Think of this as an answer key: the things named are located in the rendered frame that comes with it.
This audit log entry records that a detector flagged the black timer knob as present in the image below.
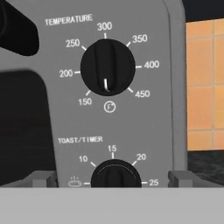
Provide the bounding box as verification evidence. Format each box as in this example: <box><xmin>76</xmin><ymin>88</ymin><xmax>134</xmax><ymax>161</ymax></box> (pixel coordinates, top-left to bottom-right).
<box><xmin>89</xmin><ymin>158</ymin><xmax>144</xmax><ymax>188</ymax></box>

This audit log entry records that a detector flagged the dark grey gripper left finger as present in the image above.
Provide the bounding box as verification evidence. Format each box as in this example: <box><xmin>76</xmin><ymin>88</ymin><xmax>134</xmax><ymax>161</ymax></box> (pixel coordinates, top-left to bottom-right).
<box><xmin>0</xmin><ymin>170</ymin><xmax>59</xmax><ymax>188</ymax></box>

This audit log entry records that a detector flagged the grey toaster oven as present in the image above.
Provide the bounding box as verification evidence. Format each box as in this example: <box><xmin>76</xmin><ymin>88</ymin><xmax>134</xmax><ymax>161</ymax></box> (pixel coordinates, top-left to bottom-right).
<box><xmin>0</xmin><ymin>0</ymin><xmax>188</xmax><ymax>188</ymax></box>

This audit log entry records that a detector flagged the black temperature knob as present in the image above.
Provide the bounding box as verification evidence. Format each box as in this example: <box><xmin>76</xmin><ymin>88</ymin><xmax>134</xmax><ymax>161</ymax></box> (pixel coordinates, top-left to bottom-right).
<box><xmin>80</xmin><ymin>38</ymin><xmax>137</xmax><ymax>97</ymax></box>

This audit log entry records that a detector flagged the black glass toaster oven door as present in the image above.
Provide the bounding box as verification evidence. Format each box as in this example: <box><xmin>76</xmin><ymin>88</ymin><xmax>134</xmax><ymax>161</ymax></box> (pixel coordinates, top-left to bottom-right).
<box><xmin>0</xmin><ymin>69</ymin><xmax>57</xmax><ymax>187</ymax></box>

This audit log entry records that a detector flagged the black toaster oven door handle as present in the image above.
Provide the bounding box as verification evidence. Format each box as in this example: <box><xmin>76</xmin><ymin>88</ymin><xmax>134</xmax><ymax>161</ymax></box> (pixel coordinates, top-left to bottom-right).
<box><xmin>0</xmin><ymin>0</ymin><xmax>40</xmax><ymax>57</ymax></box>

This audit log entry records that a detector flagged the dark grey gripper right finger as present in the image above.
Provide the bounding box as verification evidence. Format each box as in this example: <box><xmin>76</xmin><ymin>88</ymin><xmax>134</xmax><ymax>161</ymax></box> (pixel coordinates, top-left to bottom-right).
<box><xmin>167</xmin><ymin>170</ymin><xmax>224</xmax><ymax>188</ymax></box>

